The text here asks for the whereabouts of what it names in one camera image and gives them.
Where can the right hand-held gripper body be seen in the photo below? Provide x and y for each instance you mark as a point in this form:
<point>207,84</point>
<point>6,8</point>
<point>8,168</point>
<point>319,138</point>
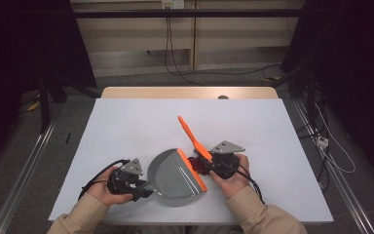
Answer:
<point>225,159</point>

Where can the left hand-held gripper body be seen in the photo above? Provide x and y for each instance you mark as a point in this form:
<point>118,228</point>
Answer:
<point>126,182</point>

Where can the red beans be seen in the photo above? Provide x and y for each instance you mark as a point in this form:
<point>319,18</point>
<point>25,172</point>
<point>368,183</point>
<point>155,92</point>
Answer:
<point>197,165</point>

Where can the grey dustpan with orange edge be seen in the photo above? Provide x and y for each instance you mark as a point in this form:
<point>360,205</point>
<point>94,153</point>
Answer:
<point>172,178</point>

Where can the orange brush with grey bristles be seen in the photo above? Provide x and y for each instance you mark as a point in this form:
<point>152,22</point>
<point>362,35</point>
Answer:
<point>193,138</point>

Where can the person's left hand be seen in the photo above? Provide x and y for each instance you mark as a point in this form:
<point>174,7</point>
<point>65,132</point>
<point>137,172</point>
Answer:
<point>102,190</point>

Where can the person's right hand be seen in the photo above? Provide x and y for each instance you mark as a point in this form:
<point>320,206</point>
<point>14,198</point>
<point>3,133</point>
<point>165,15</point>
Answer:
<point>235,185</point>

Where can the round table grommet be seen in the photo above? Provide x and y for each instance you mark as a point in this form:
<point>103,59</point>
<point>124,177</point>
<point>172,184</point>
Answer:
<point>223,97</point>

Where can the small black floor object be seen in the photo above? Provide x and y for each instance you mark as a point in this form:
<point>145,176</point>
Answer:
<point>68,138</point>

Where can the white power adapter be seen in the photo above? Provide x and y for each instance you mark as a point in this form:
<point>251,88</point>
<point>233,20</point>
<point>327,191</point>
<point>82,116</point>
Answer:
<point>322,141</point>

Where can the black metal stand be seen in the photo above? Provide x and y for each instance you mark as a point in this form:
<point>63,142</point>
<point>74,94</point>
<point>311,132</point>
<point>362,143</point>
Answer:
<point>45,104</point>

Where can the black horizontal bar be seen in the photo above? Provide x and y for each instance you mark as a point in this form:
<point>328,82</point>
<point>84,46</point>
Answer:
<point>188,13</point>

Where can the black curtain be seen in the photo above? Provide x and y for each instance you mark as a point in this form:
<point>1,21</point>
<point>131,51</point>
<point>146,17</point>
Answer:
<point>19,58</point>
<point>354,65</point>

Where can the metal floor rail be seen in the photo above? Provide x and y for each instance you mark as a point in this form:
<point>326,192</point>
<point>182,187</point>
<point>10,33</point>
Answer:
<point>341,182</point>
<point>19,182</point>

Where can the white wall socket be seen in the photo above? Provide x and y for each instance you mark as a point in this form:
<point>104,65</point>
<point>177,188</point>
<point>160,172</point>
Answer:
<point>172,4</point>

